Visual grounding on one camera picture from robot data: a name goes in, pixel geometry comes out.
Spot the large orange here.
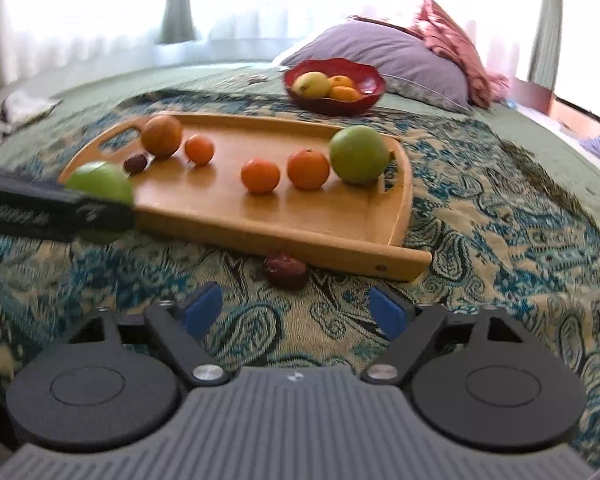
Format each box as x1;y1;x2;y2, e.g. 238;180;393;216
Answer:
286;148;331;191

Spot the wooden tray with handles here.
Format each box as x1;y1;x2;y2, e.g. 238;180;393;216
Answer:
57;111;433;282

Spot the green quilted bedspread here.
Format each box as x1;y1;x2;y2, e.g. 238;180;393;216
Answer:
0;62;600;241

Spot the round green apple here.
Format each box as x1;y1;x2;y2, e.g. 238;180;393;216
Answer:
64;161;136;246

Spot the red scalloped bowl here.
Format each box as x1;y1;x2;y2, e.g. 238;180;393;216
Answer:
283;58;386;117

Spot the purple pillow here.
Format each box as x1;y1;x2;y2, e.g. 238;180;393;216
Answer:
280;22;473;113

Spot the small tangerine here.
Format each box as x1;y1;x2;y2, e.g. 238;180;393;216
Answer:
184;134;216;166

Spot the teal paisley woven blanket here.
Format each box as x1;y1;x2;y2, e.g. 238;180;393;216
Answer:
0;89;600;456

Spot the dark red date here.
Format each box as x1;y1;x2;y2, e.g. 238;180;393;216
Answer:
262;253;310;291
123;152;149;175

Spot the pink crumpled blanket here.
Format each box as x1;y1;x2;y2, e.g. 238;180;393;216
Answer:
410;0;511;108

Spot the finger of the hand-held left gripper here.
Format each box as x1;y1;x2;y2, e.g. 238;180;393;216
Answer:
67;194;137;236

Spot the green apple with stem dent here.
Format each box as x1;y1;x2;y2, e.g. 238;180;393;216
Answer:
328;125;391;184

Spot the brownish orange round fruit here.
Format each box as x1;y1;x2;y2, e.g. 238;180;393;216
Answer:
140;114;184;159

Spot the floral patterned pillow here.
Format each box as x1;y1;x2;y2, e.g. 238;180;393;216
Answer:
382;74;473;113

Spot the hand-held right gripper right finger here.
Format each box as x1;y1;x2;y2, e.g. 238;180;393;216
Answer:
359;287;529;387

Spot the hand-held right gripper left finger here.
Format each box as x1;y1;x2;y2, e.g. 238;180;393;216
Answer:
67;282;232;388

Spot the green curtain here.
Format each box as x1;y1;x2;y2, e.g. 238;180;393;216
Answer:
161;0;202;44
528;0;564;92

